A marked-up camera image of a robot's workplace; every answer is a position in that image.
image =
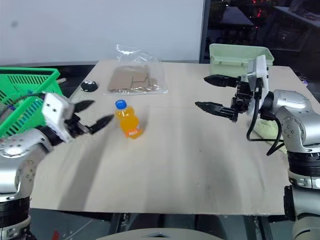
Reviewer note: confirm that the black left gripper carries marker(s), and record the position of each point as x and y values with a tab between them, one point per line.
76	126

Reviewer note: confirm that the pale green plastic bin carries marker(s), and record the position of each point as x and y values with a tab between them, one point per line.
225	53

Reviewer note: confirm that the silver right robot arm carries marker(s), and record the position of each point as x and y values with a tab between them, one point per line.
297	120

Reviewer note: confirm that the pale yellow-green cloth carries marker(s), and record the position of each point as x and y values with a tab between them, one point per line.
267	128

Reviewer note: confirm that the green plastic basket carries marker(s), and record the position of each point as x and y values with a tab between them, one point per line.
25	80

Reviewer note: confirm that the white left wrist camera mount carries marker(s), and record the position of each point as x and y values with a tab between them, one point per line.
53	107

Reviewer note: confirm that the black round object white dots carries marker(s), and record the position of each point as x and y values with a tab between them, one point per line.
89	85

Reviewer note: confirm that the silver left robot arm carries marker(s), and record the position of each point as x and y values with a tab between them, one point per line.
15	150

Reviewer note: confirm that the orange soda bottle blue cap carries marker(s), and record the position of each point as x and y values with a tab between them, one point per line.
128	122

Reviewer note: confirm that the dark vertical post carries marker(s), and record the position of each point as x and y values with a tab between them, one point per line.
204	30

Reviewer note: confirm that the grey rounded shape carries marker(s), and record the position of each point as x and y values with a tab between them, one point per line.
157	235

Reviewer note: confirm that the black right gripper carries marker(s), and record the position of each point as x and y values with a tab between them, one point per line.
243	97

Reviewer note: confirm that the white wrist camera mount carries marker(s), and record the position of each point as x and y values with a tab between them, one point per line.
261	72
53	107

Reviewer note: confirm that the small grey object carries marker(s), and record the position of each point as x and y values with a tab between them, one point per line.
62	80

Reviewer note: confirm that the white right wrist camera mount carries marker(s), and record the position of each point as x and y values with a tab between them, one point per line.
261	72

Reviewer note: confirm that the clear bag with cardboard pieces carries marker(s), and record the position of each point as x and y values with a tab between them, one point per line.
130	77

